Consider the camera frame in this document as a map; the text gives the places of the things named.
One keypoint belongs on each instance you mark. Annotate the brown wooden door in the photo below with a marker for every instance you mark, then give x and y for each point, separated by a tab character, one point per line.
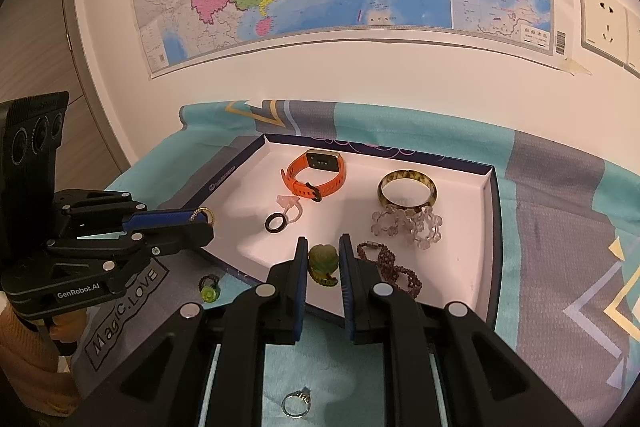
45	37

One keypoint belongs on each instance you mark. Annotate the white wall socket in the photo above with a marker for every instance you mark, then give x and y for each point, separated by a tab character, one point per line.
634	44
604	22

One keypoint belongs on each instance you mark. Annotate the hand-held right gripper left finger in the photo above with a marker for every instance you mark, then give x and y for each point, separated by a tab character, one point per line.
301	292

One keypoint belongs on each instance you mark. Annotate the green jade pendant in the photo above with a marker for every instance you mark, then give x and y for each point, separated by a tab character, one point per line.
324	264

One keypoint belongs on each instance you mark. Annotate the amber bangle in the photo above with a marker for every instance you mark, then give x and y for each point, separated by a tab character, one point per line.
385	197

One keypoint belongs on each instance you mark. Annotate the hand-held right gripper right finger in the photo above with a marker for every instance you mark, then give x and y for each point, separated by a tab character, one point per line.
345	292

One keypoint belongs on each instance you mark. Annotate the person's left hand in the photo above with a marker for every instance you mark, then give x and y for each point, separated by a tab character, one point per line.
67	324

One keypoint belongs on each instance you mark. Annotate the orange smartwatch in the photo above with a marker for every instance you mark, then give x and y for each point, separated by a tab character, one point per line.
292	179

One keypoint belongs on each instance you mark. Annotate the teal and grey printed cloth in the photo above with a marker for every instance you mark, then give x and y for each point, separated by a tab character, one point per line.
550	227

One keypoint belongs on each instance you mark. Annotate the dark blue box tray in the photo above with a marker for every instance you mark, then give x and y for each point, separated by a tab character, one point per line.
440	267

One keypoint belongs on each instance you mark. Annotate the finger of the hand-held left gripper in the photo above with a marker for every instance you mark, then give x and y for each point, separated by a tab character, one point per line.
185	237
165	219

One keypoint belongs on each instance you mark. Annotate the person's left forearm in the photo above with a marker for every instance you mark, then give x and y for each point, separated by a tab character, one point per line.
25	357

